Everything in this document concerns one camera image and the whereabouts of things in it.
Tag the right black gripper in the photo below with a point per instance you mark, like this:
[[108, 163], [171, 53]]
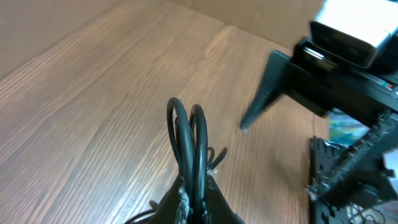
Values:
[[357, 95]]

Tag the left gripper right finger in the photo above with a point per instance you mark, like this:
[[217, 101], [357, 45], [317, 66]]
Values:
[[217, 208]]

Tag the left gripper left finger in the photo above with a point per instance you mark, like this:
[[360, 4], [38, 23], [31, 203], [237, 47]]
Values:
[[175, 206]]

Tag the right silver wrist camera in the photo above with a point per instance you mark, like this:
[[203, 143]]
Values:
[[352, 33]]

